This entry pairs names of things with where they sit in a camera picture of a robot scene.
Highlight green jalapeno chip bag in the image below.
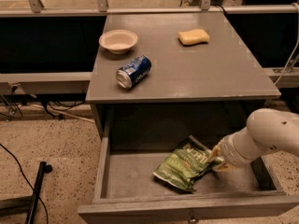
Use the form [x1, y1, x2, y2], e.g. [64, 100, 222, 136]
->
[153, 135, 222, 192]

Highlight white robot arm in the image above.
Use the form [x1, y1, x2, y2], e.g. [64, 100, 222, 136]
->
[208, 108, 299, 172]

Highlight white paper bowl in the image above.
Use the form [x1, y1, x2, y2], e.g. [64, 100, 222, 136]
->
[99, 30, 138, 54]

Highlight grey metal railing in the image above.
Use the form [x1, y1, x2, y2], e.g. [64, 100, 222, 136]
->
[0, 0, 299, 18]

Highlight open grey wooden drawer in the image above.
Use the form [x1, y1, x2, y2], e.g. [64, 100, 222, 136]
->
[77, 114, 299, 224]

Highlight grey wooden cabinet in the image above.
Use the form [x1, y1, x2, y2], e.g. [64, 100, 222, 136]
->
[86, 12, 280, 137]

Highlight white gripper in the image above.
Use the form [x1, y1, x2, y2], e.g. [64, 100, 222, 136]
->
[207, 133, 249, 172]

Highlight yellow sponge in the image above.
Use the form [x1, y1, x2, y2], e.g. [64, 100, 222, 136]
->
[178, 29, 209, 46]

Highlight black stand leg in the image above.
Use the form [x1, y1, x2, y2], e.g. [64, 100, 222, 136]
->
[0, 161, 52, 224]

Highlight metal drawer knob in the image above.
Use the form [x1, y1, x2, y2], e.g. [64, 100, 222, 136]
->
[188, 212, 198, 224]

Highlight blue soda can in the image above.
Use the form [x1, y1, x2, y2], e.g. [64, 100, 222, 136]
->
[116, 55, 151, 89]

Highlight black floor cable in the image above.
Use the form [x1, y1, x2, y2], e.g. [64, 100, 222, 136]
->
[0, 143, 50, 224]

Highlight white hanging cable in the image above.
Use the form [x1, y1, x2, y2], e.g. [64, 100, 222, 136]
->
[274, 2, 299, 86]

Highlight tangled black cables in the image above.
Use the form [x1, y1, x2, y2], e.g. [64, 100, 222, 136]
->
[0, 84, 87, 121]

